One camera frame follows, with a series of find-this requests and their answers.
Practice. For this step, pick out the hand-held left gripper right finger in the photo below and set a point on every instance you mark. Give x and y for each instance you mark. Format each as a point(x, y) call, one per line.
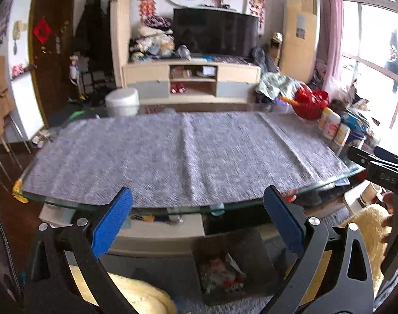
point(284, 219)

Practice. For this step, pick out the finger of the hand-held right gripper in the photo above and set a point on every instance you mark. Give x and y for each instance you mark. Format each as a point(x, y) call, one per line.
point(387, 154)
point(359, 155)

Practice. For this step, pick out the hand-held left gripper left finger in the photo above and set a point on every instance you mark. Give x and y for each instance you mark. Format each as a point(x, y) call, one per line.
point(115, 219)

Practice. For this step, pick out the dark grey trash bin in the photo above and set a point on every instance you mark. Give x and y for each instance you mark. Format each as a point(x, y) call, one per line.
point(251, 252)

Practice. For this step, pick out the person's right hand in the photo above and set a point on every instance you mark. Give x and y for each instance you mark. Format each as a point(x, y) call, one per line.
point(388, 227)

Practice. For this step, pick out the white cup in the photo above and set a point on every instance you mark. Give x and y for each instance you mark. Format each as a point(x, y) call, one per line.
point(370, 193)

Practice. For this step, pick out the pink-labelled plastic jar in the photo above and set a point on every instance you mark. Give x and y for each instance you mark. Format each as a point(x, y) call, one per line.
point(333, 127)
point(342, 134)
point(325, 119)

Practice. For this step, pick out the blue snack bag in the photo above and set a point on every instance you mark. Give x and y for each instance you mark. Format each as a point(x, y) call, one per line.
point(357, 126)

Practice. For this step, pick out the glass coffee table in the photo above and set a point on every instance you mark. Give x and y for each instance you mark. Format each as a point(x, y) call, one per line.
point(87, 204)

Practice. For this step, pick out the red plastic bag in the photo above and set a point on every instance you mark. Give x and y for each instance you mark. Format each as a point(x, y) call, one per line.
point(310, 103)

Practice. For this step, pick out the yellow fluffy blanket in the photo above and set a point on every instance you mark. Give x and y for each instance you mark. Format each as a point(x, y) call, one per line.
point(136, 294)

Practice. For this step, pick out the pile of crumpled wrappers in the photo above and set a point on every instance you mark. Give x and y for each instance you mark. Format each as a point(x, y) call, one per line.
point(221, 274)

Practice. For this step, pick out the grey tablecloth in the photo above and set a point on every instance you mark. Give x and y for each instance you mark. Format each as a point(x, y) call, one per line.
point(185, 150)

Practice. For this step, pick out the window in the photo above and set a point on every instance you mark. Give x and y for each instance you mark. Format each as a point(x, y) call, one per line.
point(372, 55)

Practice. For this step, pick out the yellow table corner guard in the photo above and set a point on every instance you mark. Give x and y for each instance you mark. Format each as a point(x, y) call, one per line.
point(17, 191)

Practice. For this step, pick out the green floral cloth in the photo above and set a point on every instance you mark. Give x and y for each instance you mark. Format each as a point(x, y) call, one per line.
point(277, 85)

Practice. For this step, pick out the grey shaggy rug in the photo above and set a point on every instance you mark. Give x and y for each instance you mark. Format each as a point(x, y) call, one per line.
point(192, 308)

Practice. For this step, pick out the white round stool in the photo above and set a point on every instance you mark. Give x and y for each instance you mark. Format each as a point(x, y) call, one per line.
point(122, 101)

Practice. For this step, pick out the beige standing air conditioner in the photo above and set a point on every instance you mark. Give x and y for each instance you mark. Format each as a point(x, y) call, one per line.
point(300, 36)

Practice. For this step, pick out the pink curtain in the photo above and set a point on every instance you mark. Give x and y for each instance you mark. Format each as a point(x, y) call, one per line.
point(329, 23)

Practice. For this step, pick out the cardboard box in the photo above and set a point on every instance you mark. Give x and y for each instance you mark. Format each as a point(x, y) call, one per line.
point(275, 47)

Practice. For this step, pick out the white board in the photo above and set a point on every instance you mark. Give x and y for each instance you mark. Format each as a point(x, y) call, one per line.
point(25, 104)

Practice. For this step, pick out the beige television cabinet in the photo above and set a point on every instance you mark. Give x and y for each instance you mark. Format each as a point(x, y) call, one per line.
point(192, 78)

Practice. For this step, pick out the brown wooden door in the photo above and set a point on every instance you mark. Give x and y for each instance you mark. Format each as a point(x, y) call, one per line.
point(51, 65)

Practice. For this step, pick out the pile of pillows and clothes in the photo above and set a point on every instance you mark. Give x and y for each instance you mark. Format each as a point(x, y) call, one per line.
point(153, 39)

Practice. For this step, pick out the beige tall panel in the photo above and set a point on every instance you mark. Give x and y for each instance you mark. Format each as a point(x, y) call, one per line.
point(120, 32)

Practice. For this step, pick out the black television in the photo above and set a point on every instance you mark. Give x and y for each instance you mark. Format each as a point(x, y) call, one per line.
point(215, 31)

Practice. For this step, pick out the dark hanging coats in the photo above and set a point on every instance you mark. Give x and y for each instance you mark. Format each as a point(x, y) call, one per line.
point(91, 29)

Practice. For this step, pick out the red diamond door decoration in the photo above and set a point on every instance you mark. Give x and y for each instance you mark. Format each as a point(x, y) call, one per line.
point(42, 32)

